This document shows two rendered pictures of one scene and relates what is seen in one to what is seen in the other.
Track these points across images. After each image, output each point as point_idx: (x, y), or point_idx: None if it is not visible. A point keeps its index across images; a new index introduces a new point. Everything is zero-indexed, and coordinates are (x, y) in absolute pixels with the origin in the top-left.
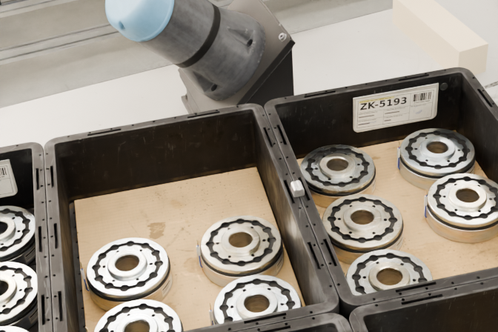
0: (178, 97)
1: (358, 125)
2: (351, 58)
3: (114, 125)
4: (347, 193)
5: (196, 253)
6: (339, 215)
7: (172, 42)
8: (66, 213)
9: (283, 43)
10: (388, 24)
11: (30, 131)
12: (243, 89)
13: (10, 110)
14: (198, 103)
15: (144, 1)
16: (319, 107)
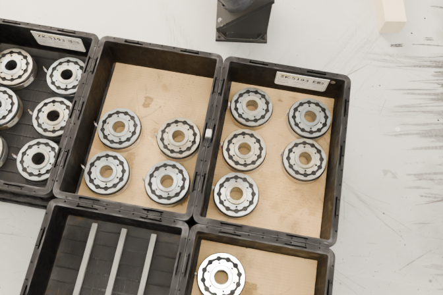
0: None
1: (277, 81)
2: None
3: None
4: (248, 126)
5: (159, 126)
6: (234, 141)
7: None
8: (103, 78)
9: (267, 0)
10: None
11: None
12: (238, 13)
13: None
14: (217, 2)
15: None
16: (256, 68)
